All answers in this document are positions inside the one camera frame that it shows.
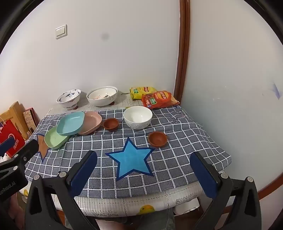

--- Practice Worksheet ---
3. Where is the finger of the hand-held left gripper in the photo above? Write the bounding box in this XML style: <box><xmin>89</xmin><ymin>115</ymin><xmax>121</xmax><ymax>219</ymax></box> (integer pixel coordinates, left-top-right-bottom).
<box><xmin>0</xmin><ymin>137</ymin><xmax>15</xmax><ymax>155</ymax></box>
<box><xmin>0</xmin><ymin>139</ymin><xmax>40</xmax><ymax>175</ymax></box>

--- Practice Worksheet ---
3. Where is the yellow snack bag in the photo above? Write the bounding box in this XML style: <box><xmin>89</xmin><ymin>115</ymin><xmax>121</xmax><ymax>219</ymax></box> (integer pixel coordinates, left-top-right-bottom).
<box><xmin>129</xmin><ymin>86</ymin><xmax>158</xmax><ymax>101</ymax></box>

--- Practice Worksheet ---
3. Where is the red paper bag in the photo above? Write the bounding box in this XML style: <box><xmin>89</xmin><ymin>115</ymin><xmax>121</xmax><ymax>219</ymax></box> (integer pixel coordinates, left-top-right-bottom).
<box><xmin>0</xmin><ymin>119</ymin><xmax>26</xmax><ymax>158</ymax></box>

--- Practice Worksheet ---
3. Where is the pink plate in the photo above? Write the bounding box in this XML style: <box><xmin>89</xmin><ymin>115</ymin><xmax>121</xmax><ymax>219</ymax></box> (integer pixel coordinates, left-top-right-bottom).
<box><xmin>76</xmin><ymin>111</ymin><xmax>103</xmax><ymax>136</ymax></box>

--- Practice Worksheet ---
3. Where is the white plastic object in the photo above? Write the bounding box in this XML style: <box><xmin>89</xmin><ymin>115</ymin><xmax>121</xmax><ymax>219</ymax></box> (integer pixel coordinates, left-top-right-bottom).
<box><xmin>174</xmin><ymin>197</ymin><xmax>201</xmax><ymax>215</ymax></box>

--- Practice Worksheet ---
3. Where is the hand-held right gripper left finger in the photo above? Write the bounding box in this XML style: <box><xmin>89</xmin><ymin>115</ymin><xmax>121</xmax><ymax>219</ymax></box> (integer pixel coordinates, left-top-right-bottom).
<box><xmin>25</xmin><ymin>150</ymin><xmax>100</xmax><ymax>230</ymax></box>

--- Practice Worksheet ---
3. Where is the blue patterned white bowl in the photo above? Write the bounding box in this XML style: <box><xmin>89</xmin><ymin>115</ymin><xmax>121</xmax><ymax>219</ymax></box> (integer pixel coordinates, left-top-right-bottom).
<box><xmin>56</xmin><ymin>89</ymin><xmax>81</xmax><ymax>110</ymax></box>

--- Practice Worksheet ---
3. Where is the white bowl with grey pattern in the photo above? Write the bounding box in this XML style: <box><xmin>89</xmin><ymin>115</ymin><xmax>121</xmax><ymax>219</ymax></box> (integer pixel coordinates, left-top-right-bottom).
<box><xmin>123</xmin><ymin>106</ymin><xmax>153</xmax><ymax>130</ymax></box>

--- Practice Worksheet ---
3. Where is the green plate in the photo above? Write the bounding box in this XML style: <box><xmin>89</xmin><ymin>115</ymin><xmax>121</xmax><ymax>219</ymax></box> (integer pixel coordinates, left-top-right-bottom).
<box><xmin>44</xmin><ymin>127</ymin><xmax>71</xmax><ymax>150</ymax></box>

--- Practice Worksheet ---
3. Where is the white wall light switch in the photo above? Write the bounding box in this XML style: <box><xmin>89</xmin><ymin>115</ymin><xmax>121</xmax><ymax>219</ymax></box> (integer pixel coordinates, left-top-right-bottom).
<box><xmin>55</xmin><ymin>24</ymin><xmax>67</xmax><ymax>40</ymax></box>

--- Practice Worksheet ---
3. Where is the white bowl with orange print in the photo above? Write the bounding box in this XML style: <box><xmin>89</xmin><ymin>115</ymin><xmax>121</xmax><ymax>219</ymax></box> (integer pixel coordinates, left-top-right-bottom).
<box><xmin>88</xmin><ymin>88</ymin><xmax>117</xmax><ymax>100</ymax></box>

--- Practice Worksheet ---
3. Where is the large plain white bowl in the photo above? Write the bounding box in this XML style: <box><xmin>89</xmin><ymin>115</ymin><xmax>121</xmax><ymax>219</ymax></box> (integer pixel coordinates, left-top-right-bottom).
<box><xmin>86</xmin><ymin>86</ymin><xmax>118</xmax><ymax>107</ymax></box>

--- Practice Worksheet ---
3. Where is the grey checked cloth with stars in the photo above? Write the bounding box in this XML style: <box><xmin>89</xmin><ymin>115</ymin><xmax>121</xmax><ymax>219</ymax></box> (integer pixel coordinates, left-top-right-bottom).
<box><xmin>24</xmin><ymin>106</ymin><xmax>232</xmax><ymax>199</ymax></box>

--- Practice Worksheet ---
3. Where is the small brown bowl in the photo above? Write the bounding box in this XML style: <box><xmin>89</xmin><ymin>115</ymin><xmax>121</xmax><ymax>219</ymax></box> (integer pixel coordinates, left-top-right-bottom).
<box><xmin>148</xmin><ymin>131</ymin><xmax>169</xmax><ymax>148</ymax></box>
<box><xmin>102</xmin><ymin>118</ymin><xmax>123</xmax><ymax>132</ymax></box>

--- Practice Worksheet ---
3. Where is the white printed tablecloth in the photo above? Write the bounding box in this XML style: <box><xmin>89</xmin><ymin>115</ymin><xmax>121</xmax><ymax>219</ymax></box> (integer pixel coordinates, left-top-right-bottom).
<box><xmin>47</xmin><ymin>93</ymin><xmax>225</xmax><ymax>218</ymax></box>

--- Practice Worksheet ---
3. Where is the patterned cardboard box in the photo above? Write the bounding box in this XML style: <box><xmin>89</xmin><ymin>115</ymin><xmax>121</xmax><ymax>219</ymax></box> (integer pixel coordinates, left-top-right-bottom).
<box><xmin>23</xmin><ymin>108</ymin><xmax>37</xmax><ymax>133</ymax></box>

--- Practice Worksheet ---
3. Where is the brown wooden door frame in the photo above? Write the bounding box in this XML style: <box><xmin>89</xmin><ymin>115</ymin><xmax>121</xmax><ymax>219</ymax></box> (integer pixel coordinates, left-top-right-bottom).
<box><xmin>173</xmin><ymin>0</ymin><xmax>191</xmax><ymax>106</ymax></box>

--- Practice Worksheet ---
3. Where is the light wooden frame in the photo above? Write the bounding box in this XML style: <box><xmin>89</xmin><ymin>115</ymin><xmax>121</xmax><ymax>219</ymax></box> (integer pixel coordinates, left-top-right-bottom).
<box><xmin>0</xmin><ymin>101</ymin><xmax>29</xmax><ymax>140</ymax></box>

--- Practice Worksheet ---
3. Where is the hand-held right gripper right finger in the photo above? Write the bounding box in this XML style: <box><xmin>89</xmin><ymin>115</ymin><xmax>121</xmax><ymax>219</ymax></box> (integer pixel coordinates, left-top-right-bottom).
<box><xmin>190</xmin><ymin>151</ymin><xmax>262</xmax><ymax>230</ymax></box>

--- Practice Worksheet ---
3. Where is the teal plate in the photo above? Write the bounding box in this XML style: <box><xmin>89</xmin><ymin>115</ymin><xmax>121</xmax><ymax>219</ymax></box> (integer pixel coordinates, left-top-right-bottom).
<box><xmin>56</xmin><ymin>112</ymin><xmax>85</xmax><ymax>136</ymax></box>

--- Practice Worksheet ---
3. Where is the orange snack bag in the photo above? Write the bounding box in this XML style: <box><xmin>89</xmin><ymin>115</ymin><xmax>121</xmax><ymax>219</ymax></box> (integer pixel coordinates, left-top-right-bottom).
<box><xmin>141</xmin><ymin>90</ymin><xmax>180</xmax><ymax>110</ymax></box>

